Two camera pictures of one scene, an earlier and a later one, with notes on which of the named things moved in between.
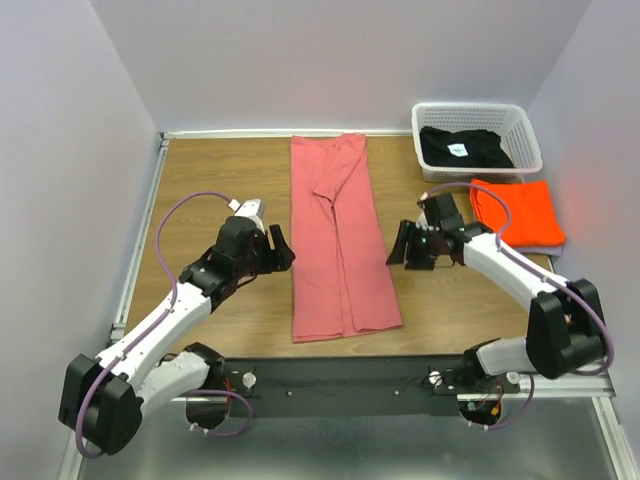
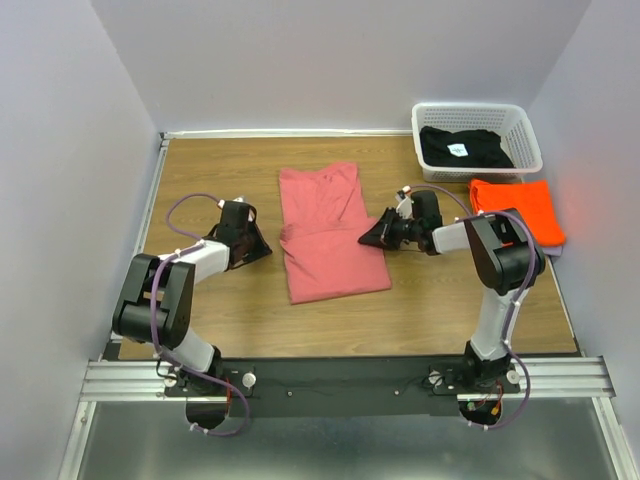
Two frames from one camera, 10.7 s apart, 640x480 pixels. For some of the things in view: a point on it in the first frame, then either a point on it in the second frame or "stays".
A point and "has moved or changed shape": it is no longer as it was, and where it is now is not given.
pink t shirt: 342,274 has moved or changed shape
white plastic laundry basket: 510,120 stays
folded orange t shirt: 534,221 stays
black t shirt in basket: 472,148 stays
